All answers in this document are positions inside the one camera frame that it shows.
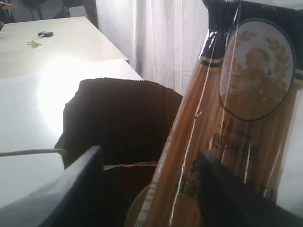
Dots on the brown paper bag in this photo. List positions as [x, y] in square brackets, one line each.
[130, 120]

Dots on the keys with black fob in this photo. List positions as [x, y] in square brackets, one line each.
[44, 34]

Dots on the spaghetti pack black ends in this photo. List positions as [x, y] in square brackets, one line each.
[239, 106]

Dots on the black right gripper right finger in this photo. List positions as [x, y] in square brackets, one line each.
[225, 201]

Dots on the almond jar yellow lid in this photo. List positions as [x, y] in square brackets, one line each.
[139, 210]

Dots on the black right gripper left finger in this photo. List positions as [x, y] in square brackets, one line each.
[72, 200]

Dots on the grey side table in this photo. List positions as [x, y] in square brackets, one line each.
[75, 40]

